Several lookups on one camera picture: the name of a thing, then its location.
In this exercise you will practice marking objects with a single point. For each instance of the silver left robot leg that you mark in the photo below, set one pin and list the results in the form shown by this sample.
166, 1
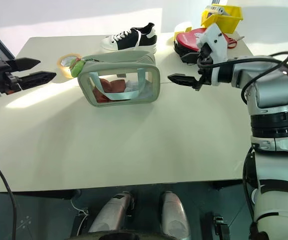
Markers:
111, 212

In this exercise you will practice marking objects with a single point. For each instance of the green tag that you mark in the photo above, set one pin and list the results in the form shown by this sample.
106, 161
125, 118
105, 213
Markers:
77, 68

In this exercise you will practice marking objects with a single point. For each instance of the silver right robot leg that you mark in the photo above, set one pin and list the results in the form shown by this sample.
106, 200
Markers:
173, 215

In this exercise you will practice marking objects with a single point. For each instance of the black table leg bracket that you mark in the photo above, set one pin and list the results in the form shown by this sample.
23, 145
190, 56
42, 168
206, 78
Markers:
80, 222
219, 225

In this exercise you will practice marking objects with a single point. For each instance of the small yellow bin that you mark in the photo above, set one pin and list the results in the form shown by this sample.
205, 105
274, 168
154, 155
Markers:
182, 28

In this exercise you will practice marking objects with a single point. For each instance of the red and black round case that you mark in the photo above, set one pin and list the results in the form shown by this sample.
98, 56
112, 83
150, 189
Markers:
187, 42

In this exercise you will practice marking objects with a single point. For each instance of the dark red cloth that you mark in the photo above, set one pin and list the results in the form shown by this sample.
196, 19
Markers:
110, 86

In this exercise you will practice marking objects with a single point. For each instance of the yellow plastic bin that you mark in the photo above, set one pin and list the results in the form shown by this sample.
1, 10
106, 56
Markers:
229, 18

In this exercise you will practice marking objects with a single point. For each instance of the clear green-trimmed toiletry bag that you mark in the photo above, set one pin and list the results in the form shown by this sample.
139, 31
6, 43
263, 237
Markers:
143, 75

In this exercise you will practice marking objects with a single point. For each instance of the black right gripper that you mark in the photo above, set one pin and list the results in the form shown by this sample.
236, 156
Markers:
205, 75

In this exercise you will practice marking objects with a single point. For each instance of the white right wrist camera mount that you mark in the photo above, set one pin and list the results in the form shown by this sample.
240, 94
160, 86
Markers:
216, 41

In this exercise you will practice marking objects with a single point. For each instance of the silver robot leg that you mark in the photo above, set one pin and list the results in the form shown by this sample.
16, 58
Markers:
173, 215
111, 212

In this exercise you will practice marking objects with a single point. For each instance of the grey box in bin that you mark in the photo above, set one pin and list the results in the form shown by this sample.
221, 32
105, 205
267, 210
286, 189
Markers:
216, 10

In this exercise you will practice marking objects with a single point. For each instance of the beige tape roll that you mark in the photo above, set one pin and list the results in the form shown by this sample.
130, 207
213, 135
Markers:
64, 61

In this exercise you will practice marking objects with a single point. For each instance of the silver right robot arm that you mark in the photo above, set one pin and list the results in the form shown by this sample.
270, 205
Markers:
271, 82

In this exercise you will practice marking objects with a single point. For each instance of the dark rounded robot torso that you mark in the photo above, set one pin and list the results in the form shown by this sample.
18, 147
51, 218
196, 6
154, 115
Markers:
123, 236

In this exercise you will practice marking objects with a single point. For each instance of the black and white sneaker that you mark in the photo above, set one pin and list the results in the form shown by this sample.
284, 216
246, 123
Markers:
131, 40

